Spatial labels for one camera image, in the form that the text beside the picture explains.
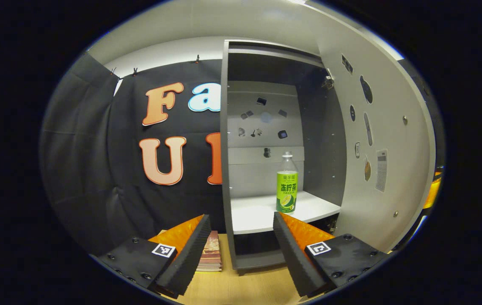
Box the row of black cloth clips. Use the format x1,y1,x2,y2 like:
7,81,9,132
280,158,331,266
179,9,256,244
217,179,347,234
110,54,201,79

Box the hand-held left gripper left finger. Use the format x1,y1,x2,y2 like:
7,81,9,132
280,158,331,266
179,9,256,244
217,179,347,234
96,214,212,297

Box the green label bottle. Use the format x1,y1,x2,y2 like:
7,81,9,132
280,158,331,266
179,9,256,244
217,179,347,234
276,152,299,215

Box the beige cabinet door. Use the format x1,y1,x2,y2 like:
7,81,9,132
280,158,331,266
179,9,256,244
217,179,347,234
304,0,437,254

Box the stack of thin books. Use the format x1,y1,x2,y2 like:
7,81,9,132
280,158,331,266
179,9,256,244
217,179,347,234
196,230,223,273

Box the black backdrop cloth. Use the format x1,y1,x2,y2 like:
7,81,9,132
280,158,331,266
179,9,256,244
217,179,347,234
39,53,446,257

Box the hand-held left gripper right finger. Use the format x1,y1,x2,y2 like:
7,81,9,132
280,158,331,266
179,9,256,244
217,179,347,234
273,211,390,297

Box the white cabinet shelf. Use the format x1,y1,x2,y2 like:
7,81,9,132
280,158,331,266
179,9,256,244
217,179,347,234
230,191,342,235

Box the grey cabinet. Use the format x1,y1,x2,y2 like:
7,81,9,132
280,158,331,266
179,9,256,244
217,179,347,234
220,39,347,276

